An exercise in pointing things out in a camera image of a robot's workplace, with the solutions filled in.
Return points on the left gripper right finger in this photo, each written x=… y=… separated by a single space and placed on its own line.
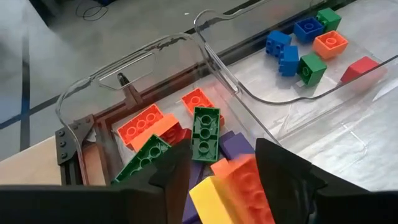
x=304 y=199

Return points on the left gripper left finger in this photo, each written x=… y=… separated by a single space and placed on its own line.
x=149 y=199

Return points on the long green block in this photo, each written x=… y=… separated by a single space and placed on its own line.
x=205 y=133
x=146 y=155

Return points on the long yellow block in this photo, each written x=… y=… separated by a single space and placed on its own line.
x=211 y=205

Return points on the long light orange block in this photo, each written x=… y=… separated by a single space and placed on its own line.
x=155 y=132

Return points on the long red block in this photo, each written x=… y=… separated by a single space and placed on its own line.
x=177 y=135

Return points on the long purple block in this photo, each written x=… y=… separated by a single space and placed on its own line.
x=237 y=146

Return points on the small green block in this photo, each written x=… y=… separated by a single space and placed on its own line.
x=329 y=18
x=311 y=70

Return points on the small red block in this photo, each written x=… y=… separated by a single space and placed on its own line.
x=359 y=69

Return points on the small orange block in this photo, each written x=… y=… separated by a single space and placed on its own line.
x=330 y=45

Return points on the clear plastic bin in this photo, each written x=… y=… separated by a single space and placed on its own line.
x=109 y=71
x=264 y=84

